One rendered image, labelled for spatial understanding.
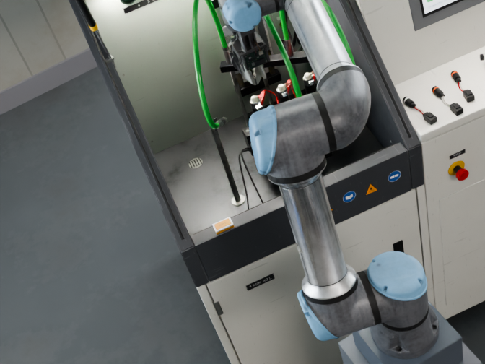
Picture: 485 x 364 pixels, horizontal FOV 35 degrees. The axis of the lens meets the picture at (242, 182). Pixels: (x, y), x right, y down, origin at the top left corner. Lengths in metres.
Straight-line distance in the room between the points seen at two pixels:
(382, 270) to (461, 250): 0.94
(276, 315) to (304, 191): 0.94
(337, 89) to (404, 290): 0.44
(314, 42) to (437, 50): 0.79
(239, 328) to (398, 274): 0.82
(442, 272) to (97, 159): 1.92
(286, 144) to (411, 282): 0.42
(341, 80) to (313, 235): 0.30
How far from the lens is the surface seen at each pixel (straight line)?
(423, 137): 2.11
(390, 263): 1.65
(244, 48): 1.86
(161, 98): 2.37
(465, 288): 2.73
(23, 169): 4.03
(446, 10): 2.26
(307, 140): 1.40
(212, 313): 2.23
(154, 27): 2.24
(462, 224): 2.46
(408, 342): 1.75
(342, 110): 1.41
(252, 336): 2.39
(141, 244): 3.39
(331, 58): 1.51
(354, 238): 2.25
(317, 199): 1.48
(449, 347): 1.81
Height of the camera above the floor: 2.44
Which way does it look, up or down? 45 degrees down
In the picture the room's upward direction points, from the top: 18 degrees counter-clockwise
